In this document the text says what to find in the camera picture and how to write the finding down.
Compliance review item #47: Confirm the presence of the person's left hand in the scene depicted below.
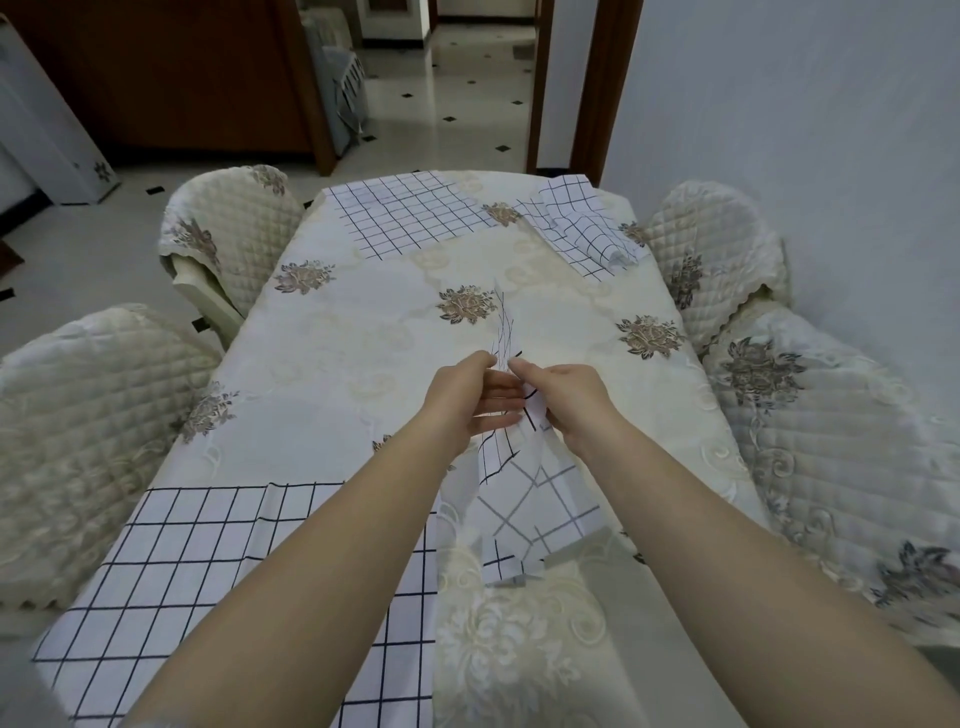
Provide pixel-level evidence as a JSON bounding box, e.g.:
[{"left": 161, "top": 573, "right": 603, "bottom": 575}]
[{"left": 418, "top": 350, "right": 528, "bottom": 460}]

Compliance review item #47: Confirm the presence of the person's right hand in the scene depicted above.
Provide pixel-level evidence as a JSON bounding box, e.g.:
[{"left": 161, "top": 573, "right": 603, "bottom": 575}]
[{"left": 509, "top": 357, "right": 637, "bottom": 459}]

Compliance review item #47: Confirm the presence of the person's left forearm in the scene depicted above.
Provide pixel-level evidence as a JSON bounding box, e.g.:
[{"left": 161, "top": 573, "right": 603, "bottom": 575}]
[{"left": 123, "top": 421, "right": 483, "bottom": 728}]

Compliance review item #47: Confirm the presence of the person's right forearm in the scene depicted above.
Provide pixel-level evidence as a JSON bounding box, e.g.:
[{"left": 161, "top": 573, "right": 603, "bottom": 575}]
[{"left": 562, "top": 420, "right": 960, "bottom": 728}]

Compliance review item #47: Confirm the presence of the cream floral embroidered tablecloth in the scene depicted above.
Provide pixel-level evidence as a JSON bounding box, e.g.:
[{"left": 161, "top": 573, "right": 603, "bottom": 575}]
[{"left": 30, "top": 170, "right": 775, "bottom": 728}]

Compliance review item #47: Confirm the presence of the folded white grid-patterned cloth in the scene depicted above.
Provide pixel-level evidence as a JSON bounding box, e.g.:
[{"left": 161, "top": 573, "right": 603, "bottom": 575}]
[{"left": 523, "top": 174, "right": 651, "bottom": 285}]

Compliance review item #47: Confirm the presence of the chair with cream quilted cover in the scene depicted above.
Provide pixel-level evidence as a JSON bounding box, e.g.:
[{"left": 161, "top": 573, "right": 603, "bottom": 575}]
[
  {"left": 0, "top": 303, "right": 226, "bottom": 610},
  {"left": 703, "top": 298, "right": 960, "bottom": 650},
  {"left": 156, "top": 164, "right": 306, "bottom": 351},
  {"left": 639, "top": 179, "right": 790, "bottom": 355}
]

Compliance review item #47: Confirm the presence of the grey sofa with grid cover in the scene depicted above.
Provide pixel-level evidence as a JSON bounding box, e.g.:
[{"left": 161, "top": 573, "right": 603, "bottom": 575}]
[{"left": 298, "top": 6, "right": 371, "bottom": 156}]

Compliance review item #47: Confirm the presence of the large white grid-patterned cloth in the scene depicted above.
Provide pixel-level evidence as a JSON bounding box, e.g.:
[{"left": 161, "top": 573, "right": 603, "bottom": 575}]
[{"left": 30, "top": 482, "right": 441, "bottom": 728}]

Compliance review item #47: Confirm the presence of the brown wooden door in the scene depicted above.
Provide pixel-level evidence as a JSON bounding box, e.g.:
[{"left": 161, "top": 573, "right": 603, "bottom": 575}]
[{"left": 13, "top": 0, "right": 315, "bottom": 156}]

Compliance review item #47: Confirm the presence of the white appliance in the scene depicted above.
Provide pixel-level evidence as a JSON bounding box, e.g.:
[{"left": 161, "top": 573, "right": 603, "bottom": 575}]
[{"left": 0, "top": 13, "right": 122, "bottom": 208}]

